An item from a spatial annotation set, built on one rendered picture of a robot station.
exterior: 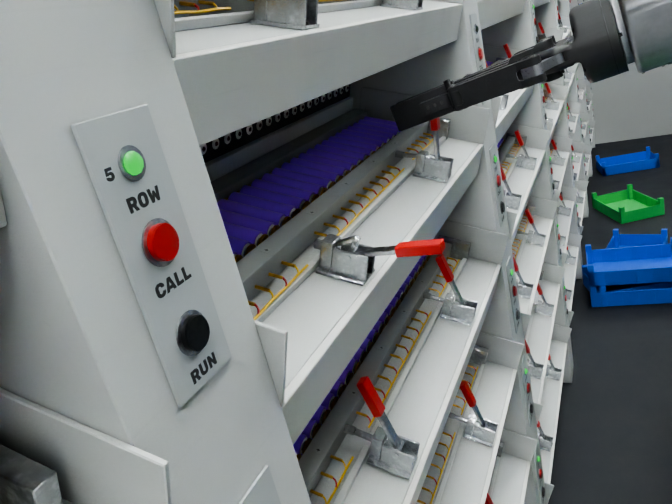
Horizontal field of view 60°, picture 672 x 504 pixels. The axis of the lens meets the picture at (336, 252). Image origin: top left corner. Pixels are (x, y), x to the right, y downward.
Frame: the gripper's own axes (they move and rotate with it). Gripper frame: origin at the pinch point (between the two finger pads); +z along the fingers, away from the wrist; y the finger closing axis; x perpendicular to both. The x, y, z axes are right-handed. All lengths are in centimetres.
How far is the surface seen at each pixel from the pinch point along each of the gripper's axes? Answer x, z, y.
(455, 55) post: 3.5, -0.5, 18.1
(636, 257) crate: -92, -5, 155
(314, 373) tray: -9.6, 0.0, -38.3
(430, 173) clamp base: -7.3, 1.9, -1.0
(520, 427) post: -58, 10, 18
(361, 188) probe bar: -4.4, 5.4, -11.8
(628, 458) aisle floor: -99, 2, 58
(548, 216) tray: -45, 8, 88
